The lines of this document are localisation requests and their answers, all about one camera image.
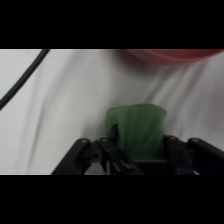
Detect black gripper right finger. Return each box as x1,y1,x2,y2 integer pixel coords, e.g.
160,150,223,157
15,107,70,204
162,134,224,176

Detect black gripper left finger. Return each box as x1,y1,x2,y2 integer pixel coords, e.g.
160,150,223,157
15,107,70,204
50,128,145,176

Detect green triangle block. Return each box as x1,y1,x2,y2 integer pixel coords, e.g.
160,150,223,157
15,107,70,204
105,103,168,162

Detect pink bowl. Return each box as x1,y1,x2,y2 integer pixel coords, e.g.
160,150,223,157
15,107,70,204
123,49,224,66

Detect white table cloth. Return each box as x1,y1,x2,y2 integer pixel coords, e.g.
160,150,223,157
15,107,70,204
0,49,224,176

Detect black cable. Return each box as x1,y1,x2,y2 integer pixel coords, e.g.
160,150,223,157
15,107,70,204
0,49,52,111

